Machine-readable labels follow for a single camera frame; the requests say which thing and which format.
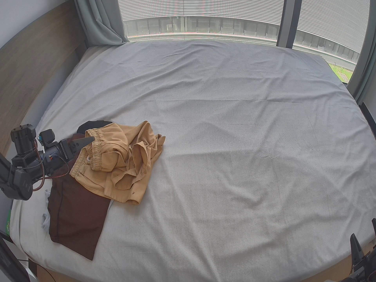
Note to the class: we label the tan shorts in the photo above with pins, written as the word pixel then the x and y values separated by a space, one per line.
pixel 129 169

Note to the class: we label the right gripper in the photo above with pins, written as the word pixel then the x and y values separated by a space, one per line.
pixel 364 267

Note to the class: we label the dark brown garment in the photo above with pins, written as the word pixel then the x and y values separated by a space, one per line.
pixel 76 216

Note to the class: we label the grey-green curtain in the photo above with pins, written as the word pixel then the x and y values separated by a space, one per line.
pixel 97 16
pixel 368 69

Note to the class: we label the bed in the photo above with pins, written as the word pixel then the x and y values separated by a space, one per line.
pixel 235 128

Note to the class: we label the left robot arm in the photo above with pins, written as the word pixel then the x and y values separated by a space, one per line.
pixel 17 184

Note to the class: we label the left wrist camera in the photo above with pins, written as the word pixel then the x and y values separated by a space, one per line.
pixel 47 137

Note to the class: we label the black garment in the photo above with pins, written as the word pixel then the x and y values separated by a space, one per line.
pixel 94 124

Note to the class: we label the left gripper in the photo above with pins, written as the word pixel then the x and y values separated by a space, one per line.
pixel 55 157

